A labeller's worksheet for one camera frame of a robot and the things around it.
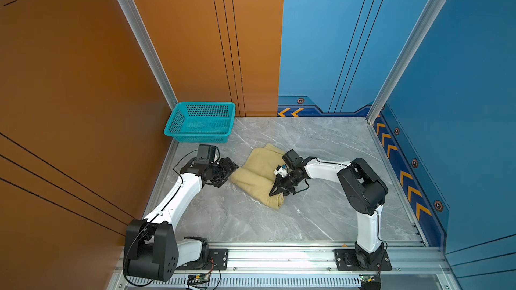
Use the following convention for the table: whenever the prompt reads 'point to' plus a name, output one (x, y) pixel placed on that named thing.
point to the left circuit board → (200, 280)
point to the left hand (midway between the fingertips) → (234, 167)
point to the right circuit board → (370, 281)
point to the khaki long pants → (256, 176)
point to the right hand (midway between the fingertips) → (271, 194)
